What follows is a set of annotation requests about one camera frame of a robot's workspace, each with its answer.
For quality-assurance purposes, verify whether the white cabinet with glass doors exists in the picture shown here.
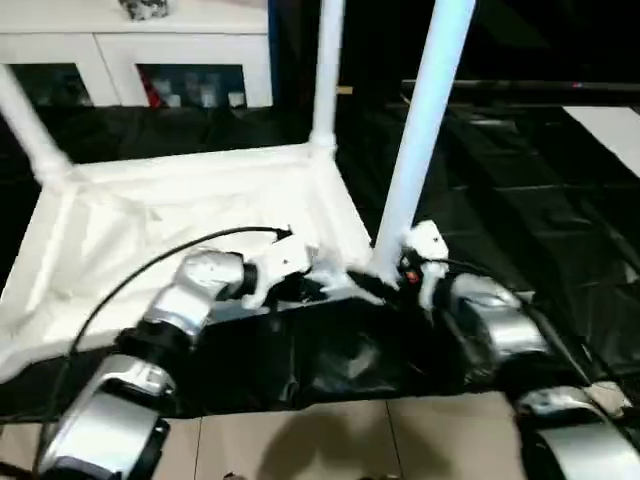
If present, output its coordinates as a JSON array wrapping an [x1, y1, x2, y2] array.
[[0, 0, 274, 109]]

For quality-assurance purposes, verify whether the dark object on cabinet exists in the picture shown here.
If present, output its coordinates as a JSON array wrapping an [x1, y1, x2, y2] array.
[[117, 0, 171, 22]]

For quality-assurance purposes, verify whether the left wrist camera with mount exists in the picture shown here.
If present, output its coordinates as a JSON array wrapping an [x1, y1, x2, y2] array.
[[244, 234, 319, 309]]

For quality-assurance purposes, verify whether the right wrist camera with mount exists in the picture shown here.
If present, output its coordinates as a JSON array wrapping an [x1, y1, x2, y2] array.
[[402, 220, 449, 309]]

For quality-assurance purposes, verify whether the white flat board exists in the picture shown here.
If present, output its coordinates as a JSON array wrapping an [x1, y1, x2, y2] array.
[[562, 104, 640, 179]]

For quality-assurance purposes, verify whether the black glossy mat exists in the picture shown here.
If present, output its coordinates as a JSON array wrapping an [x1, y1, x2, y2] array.
[[0, 102, 640, 425]]

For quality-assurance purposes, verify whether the long black bar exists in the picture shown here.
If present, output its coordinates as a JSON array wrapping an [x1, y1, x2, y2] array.
[[402, 77, 640, 94]]

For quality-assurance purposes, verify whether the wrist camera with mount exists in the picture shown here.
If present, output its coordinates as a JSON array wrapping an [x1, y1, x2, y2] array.
[[402, 220, 449, 309], [244, 234, 319, 309]]

